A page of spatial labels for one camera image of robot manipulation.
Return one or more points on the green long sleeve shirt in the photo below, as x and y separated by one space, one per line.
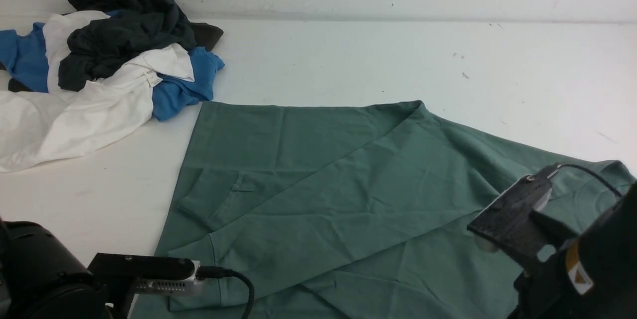
351 212

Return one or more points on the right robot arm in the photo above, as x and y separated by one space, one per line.
591 276

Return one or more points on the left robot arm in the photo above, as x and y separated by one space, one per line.
42 279

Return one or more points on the dark grey shirt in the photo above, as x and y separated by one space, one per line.
95 40

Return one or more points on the white shirt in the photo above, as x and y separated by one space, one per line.
59 124

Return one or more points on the blue shirt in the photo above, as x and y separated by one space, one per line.
172 95

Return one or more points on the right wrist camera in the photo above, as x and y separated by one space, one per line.
514 223

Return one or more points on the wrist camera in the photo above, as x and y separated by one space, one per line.
514 223
125 276

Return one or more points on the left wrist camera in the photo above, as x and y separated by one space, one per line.
125 276

